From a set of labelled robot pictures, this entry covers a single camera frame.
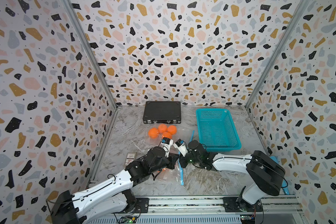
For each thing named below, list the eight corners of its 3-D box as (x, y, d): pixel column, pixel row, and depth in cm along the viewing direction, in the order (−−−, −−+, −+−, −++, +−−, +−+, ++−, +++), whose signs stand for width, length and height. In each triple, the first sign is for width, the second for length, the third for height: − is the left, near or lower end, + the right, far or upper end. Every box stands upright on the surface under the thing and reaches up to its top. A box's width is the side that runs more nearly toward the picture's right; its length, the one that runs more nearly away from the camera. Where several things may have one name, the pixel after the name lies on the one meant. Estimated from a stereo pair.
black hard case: (143, 127, 110) (141, 121, 105) (147, 104, 126) (146, 99, 121) (181, 127, 110) (181, 121, 105) (180, 105, 127) (180, 99, 121)
